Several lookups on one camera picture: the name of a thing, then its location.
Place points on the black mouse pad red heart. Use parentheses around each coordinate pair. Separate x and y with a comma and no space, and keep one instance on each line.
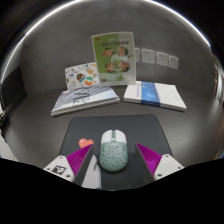
(116,123)

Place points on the grey striped book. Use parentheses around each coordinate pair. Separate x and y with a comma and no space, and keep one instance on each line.
(85,98)

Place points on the white wall sockets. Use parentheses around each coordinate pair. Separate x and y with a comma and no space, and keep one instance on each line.
(156,57)

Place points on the white sticker sheet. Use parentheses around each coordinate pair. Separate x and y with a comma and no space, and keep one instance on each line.
(81,76)

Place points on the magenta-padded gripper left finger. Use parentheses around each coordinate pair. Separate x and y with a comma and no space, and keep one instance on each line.
(60,166)

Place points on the white and teal computer mouse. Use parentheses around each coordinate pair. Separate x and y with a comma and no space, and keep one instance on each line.
(113,153)

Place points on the green menu acrylic stand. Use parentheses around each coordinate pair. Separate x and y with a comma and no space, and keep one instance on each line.
(113,58)

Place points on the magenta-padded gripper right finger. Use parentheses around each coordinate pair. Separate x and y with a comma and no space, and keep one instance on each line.
(166,165)

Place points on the white book blue stripe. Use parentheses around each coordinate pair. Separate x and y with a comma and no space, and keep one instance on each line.
(155,95)

